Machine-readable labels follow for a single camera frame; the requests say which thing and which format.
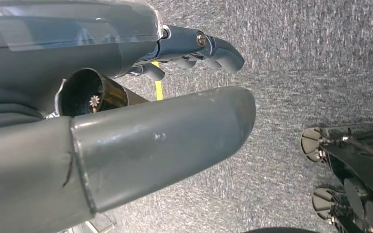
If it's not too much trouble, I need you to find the black round plate with holes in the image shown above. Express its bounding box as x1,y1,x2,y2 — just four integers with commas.
244,227,319,233

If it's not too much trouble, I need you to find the grey caster wheel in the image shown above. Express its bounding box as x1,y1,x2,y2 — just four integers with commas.
301,127,327,163
312,188,339,222

